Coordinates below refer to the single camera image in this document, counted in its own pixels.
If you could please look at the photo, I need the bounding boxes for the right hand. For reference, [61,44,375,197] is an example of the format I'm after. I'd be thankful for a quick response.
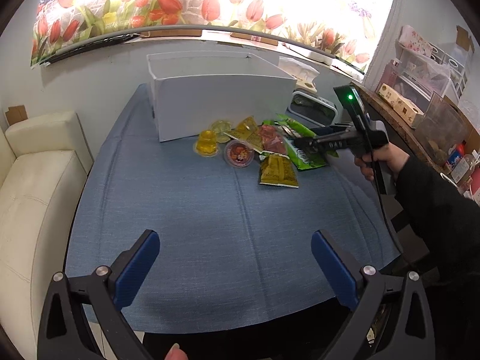
[354,143,409,181]

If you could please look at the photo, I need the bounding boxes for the wooden side shelf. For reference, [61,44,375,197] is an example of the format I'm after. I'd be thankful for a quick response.
[351,81,480,173]

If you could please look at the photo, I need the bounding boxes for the red jelly cup printed lid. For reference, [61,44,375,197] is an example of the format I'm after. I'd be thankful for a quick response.
[224,141,255,168]

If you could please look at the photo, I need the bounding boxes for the red snack packet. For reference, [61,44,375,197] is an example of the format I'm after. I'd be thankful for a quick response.
[259,124,287,156]

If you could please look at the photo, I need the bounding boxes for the cardboard box on sill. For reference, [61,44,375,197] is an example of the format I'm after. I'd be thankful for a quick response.
[230,32,278,47]

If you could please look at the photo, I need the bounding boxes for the green snack bag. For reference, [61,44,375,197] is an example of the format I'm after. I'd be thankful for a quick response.
[262,114,328,172]

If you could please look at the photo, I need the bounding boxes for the blue tablecloth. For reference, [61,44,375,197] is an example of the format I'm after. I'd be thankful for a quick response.
[66,85,400,334]

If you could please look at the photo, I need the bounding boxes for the black sleeved right forearm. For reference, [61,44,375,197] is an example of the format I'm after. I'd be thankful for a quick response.
[395,158,479,273]

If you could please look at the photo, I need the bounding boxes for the pale green jelly cup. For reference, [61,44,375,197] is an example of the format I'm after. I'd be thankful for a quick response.
[210,119,232,144]

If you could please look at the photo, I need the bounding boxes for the orange jelly cup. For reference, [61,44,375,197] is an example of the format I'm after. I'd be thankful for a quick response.
[193,130,218,157]

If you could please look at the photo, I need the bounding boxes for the tulip pattern curtain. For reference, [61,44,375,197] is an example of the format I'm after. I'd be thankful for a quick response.
[31,0,393,71]

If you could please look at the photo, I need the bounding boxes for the cream leather sofa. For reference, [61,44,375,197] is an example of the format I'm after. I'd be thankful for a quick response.
[1,111,94,359]

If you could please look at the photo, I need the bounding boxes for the small cardboard boxes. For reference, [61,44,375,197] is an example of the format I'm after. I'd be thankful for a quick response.
[377,84,424,129]

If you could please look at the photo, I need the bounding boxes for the olive yellow snack packet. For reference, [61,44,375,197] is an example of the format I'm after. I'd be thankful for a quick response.
[259,154,299,189]

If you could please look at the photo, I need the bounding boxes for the grey framed speaker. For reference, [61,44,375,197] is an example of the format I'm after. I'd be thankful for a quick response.
[288,89,338,126]

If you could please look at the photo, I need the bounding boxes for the cream tissue box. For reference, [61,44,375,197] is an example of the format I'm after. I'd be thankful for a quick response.
[278,56,320,94]

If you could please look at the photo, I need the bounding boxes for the white drawer organizer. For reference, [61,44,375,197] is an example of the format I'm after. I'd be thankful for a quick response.
[377,24,468,111]

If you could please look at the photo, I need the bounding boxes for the left hand fingertip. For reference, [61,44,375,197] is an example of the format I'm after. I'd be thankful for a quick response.
[164,343,188,360]

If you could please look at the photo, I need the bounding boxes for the white storage box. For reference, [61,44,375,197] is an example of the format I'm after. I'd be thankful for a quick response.
[146,50,297,141]

